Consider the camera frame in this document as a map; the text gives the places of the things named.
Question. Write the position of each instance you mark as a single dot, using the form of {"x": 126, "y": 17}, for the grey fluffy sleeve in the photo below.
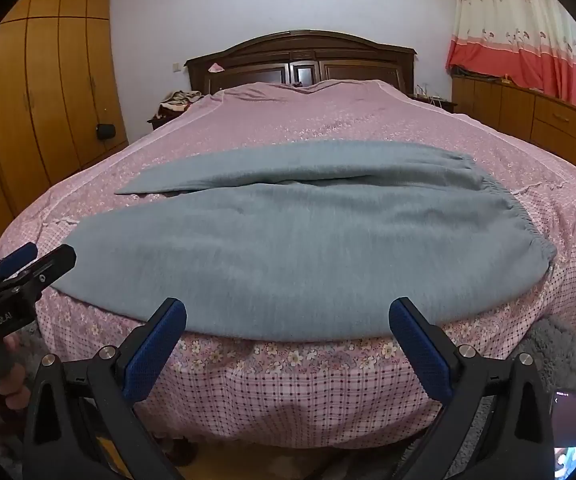
{"x": 553, "y": 350}

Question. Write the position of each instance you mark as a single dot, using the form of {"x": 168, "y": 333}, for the low wooden drawer cabinet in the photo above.
{"x": 528, "y": 115}

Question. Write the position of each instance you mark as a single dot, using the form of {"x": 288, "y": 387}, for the person's left hand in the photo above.
{"x": 3, "y": 389}

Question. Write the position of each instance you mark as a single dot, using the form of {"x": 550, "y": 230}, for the small black wall device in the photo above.
{"x": 105, "y": 132}

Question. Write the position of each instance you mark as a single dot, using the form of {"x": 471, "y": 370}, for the red and cream curtain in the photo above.
{"x": 529, "y": 42}

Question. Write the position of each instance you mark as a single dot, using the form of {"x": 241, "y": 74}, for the orange wooden wardrobe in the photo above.
{"x": 56, "y": 84}

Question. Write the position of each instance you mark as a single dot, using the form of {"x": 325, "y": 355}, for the dark wooden headboard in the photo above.
{"x": 301, "y": 58}

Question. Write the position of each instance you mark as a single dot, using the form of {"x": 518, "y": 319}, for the clothes pile on nightstand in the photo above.
{"x": 172, "y": 106}

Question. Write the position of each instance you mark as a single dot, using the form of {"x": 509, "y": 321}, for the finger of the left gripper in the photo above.
{"x": 18, "y": 259}
{"x": 43, "y": 272}

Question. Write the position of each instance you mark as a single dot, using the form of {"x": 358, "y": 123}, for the smartphone with lit screen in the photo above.
{"x": 563, "y": 415}

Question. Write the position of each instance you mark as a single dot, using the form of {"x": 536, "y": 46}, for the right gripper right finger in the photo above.
{"x": 517, "y": 439}

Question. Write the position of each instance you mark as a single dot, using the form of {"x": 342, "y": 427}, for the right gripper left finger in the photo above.
{"x": 73, "y": 403}

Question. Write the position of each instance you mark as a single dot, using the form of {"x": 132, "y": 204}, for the grey sweatpants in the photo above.
{"x": 310, "y": 241}

